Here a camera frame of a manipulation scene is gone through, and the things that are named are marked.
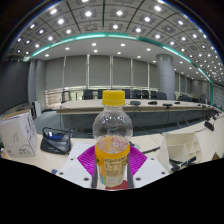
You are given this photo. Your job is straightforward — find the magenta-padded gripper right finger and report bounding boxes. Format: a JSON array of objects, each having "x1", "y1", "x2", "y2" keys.
[{"x1": 125, "y1": 145, "x2": 170, "y2": 189}]

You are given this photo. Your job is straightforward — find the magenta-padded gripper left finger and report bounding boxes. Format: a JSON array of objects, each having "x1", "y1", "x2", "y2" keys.
[{"x1": 54, "y1": 144, "x2": 99, "y2": 189}]

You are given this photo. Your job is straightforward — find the yellow-capped orange drink bottle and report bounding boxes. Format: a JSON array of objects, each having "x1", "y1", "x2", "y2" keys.
[{"x1": 92, "y1": 89, "x2": 134, "y2": 188}]

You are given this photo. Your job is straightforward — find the white printed paper sheet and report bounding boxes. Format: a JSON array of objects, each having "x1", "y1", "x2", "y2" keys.
[{"x1": 68, "y1": 142, "x2": 98, "y2": 162}]

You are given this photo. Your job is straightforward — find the flat round red coaster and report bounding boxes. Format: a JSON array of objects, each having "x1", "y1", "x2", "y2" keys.
[{"x1": 105, "y1": 181, "x2": 130, "y2": 191}]

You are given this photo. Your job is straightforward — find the black bag with blue panel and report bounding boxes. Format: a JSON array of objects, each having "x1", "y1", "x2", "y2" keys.
[{"x1": 39, "y1": 126, "x2": 73, "y2": 155}]

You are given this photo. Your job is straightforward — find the small white open box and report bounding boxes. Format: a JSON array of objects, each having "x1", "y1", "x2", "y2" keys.
[{"x1": 157, "y1": 131, "x2": 206, "y2": 173}]

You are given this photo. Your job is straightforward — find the long curved conference desk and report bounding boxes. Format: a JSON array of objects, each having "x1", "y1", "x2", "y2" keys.
[{"x1": 53, "y1": 98, "x2": 221, "y2": 132}]

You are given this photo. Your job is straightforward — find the row of dark office chairs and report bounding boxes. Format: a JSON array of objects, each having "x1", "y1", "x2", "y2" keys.
[{"x1": 61, "y1": 88, "x2": 208, "y2": 103}]

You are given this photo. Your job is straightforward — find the large white cardboard box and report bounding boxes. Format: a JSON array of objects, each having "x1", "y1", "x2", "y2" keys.
[{"x1": 0, "y1": 109, "x2": 38, "y2": 159}]

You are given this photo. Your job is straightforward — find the black desk microphone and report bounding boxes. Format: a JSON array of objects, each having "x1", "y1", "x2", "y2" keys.
[{"x1": 203, "y1": 119, "x2": 215, "y2": 132}]

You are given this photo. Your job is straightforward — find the group of ceiling lights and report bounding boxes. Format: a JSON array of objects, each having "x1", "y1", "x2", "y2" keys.
[{"x1": 13, "y1": 0, "x2": 224, "y2": 84}]

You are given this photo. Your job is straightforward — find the black-handled pliers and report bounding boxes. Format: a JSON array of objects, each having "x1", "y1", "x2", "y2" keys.
[{"x1": 169, "y1": 155, "x2": 198, "y2": 170}]

